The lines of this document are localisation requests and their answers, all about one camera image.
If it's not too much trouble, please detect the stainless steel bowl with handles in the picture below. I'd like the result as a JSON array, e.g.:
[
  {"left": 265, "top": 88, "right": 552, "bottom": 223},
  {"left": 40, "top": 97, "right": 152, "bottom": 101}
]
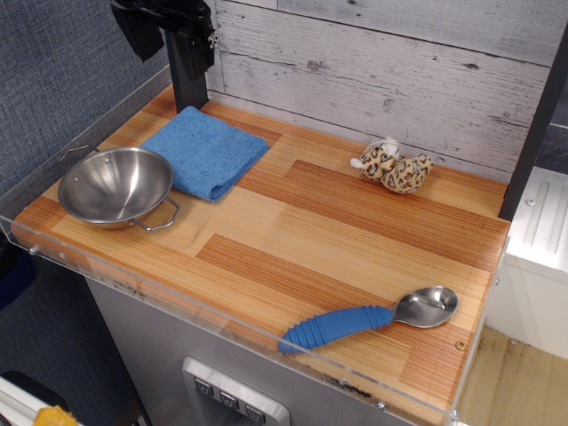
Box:
[{"left": 58, "top": 147, "right": 180, "bottom": 232}]

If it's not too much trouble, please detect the folded blue towel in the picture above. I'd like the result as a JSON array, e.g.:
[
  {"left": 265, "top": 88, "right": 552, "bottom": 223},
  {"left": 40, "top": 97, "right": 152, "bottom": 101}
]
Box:
[{"left": 141, "top": 106, "right": 269, "bottom": 202}]

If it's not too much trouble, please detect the grey cabinet with dispenser panel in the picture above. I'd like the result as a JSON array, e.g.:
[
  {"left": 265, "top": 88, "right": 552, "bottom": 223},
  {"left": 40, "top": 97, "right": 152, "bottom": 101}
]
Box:
[{"left": 88, "top": 279, "right": 459, "bottom": 425}]

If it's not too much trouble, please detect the white grooved side unit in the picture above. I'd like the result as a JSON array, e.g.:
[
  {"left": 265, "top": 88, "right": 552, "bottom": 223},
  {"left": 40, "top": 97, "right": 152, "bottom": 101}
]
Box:
[{"left": 485, "top": 167, "right": 567, "bottom": 359}]

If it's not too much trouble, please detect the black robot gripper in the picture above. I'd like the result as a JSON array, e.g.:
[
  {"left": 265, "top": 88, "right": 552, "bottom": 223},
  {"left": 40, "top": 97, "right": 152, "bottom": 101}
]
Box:
[{"left": 110, "top": 0, "right": 217, "bottom": 80}]

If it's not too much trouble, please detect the dark grey left post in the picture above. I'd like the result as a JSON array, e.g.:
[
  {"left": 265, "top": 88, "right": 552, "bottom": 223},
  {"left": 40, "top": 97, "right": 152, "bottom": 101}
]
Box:
[{"left": 165, "top": 31, "right": 209, "bottom": 113}]

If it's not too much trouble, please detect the leopard print plush toy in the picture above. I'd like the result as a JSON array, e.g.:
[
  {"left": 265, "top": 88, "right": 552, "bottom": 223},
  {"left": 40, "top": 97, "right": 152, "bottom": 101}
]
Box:
[{"left": 350, "top": 138, "right": 433, "bottom": 194}]

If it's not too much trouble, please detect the blue handled metal spoon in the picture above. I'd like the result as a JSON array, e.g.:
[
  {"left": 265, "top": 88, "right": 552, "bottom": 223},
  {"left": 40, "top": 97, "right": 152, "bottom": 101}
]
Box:
[{"left": 278, "top": 286, "right": 459, "bottom": 354}]

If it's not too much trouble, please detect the dark grey post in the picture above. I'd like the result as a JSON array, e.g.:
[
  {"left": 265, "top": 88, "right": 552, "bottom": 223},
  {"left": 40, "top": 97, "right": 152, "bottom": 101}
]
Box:
[
  {"left": 165, "top": 31, "right": 209, "bottom": 113},
  {"left": 498, "top": 27, "right": 567, "bottom": 221}
]

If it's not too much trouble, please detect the dark grey right post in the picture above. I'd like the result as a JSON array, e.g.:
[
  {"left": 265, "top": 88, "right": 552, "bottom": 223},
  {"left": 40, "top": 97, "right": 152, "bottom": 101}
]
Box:
[{"left": 498, "top": 27, "right": 567, "bottom": 221}]

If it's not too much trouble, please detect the yellow object bottom left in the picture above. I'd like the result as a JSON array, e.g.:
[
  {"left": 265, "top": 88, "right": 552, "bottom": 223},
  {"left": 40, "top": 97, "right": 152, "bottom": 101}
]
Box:
[{"left": 32, "top": 406, "right": 79, "bottom": 426}]

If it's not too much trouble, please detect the clear acrylic table guard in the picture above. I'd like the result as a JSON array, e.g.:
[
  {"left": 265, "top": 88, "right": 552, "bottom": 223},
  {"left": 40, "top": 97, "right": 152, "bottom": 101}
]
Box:
[{"left": 0, "top": 66, "right": 511, "bottom": 426}]

